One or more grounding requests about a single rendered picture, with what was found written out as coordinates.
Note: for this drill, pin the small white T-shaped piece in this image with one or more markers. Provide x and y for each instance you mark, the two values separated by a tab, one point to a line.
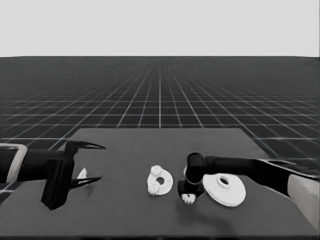
82	174

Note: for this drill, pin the large thick white disc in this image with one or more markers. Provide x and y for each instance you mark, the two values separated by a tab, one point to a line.
230	195

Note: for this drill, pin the white round carrier with pins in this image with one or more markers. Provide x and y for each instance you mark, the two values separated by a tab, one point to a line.
167	184

